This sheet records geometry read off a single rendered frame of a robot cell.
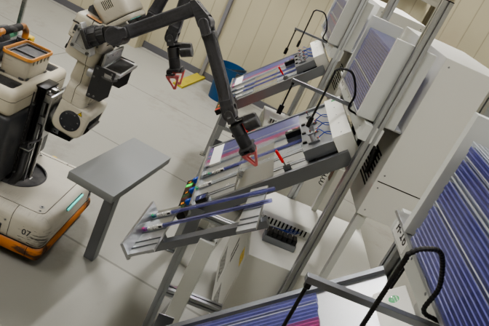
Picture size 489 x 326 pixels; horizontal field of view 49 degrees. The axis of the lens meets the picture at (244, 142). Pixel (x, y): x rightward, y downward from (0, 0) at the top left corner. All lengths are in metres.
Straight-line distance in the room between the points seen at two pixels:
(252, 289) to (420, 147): 0.97
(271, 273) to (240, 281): 0.15
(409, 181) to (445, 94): 0.38
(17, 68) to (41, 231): 0.77
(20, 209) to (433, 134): 1.88
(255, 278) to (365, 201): 0.61
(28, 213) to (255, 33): 4.08
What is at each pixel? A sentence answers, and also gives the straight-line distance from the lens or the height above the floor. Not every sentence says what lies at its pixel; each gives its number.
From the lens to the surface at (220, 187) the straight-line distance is 2.39.
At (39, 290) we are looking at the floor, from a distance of 2.78.
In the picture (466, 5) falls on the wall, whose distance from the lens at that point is 6.00.
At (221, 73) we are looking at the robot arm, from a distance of 2.20.
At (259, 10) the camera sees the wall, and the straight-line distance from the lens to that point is 6.21.
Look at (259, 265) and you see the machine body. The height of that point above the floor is 0.58.
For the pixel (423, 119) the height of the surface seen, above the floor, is 1.47.
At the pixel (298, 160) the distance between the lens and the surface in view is 2.30.
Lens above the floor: 1.88
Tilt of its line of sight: 21 degrees down
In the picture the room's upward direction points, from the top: 25 degrees clockwise
